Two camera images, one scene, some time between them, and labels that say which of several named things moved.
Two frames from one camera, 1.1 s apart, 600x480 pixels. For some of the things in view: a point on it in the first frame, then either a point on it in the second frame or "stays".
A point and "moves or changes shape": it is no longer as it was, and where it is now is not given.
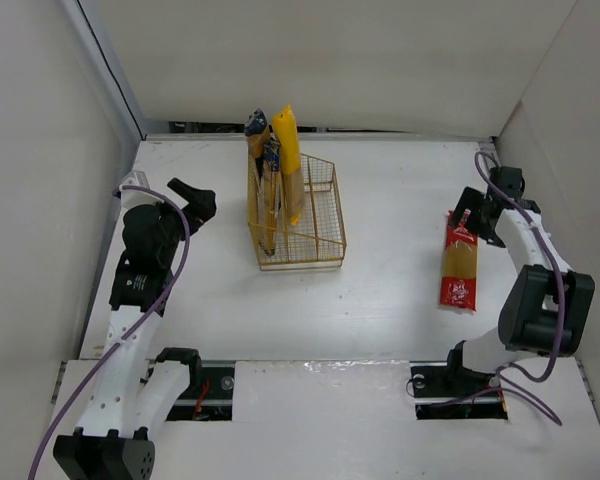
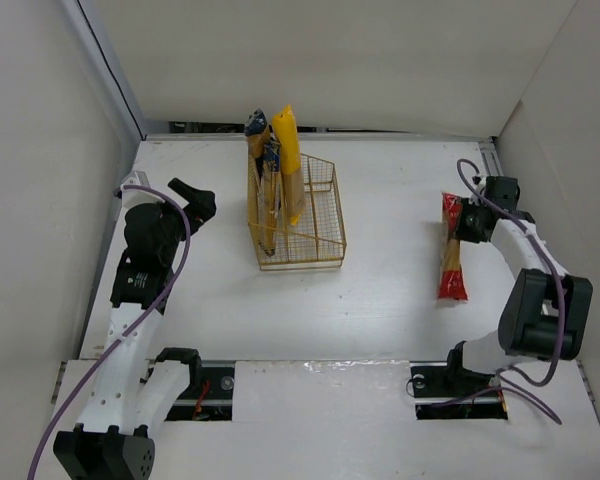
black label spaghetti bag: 257,140 stays
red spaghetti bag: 458,289 moves or changes shape
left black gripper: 191,208 stays
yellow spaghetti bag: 291,176 stays
